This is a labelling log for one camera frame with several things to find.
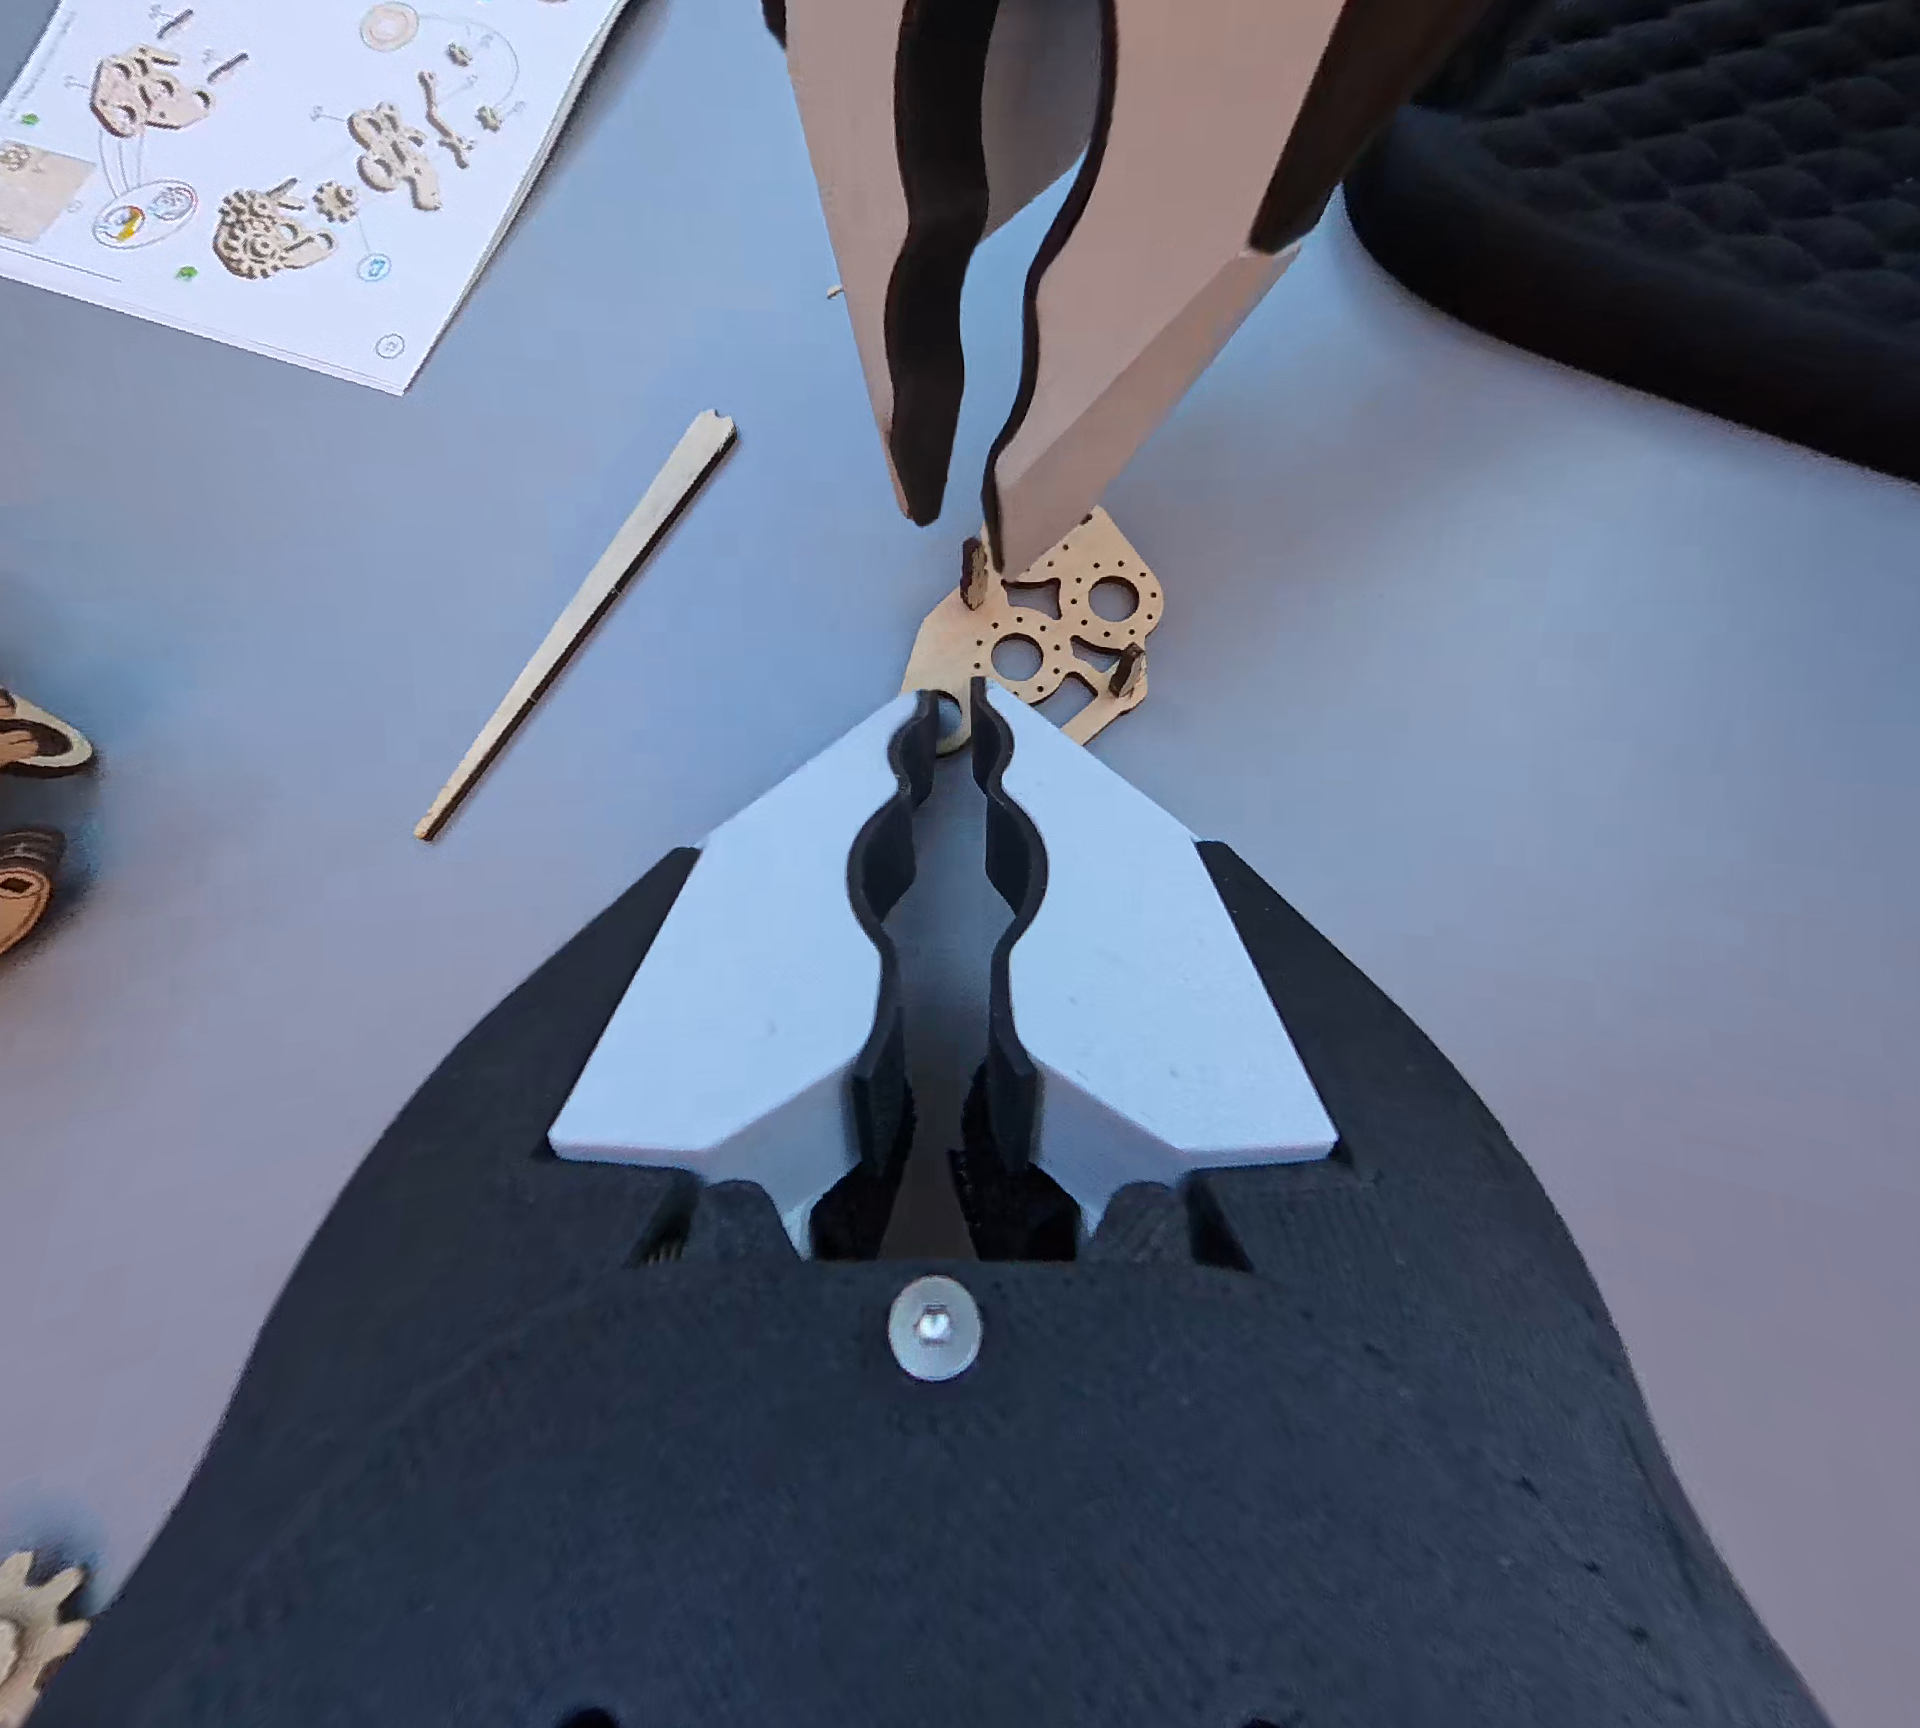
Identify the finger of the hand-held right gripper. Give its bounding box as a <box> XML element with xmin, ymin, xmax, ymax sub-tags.
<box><xmin>978</xmin><ymin>0</ymin><xmax>1426</xmax><ymax>555</ymax></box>
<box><xmin>780</xmin><ymin>0</ymin><xmax>1113</xmax><ymax>525</ymax></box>

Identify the thin wooden stick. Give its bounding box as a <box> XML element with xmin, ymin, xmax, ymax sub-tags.
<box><xmin>415</xmin><ymin>408</ymin><xmax>739</xmax><ymax>846</ymax></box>

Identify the black quilted cushion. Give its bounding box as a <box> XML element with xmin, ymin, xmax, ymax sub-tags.
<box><xmin>1342</xmin><ymin>0</ymin><xmax>1920</xmax><ymax>486</ymax></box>

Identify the white instruction booklet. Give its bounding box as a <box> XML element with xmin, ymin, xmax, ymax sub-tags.
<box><xmin>0</xmin><ymin>0</ymin><xmax>736</xmax><ymax>399</ymax></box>

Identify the grey desk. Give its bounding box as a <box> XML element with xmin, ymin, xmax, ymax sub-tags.
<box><xmin>0</xmin><ymin>0</ymin><xmax>1920</xmax><ymax>1728</ymax></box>

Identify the small wooden gear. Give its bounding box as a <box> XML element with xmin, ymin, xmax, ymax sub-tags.
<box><xmin>0</xmin><ymin>1549</ymin><xmax>93</xmax><ymax>1703</ymax></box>

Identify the wooden puzzle pieces left edge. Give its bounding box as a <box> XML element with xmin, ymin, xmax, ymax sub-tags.
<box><xmin>0</xmin><ymin>685</ymin><xmax>97</xmax><ymax>963</ymax></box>

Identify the perforated wooden plate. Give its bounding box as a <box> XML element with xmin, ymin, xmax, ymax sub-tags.
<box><xmin>901</xmin><ymin>505</ymin><xmax>1163</xmax><ymax>754</ymax></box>

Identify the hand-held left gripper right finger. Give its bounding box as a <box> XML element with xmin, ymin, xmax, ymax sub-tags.
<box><xmin>970</xmin><ymin>679</ymin><xmax>1339</xmax><ymax>1257</ymax></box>

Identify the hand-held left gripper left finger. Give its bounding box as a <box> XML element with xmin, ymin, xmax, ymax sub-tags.
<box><xmin>547</xmin><ymin>690</ymin><xmax>944</xmax><ymax>1257</ymax></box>

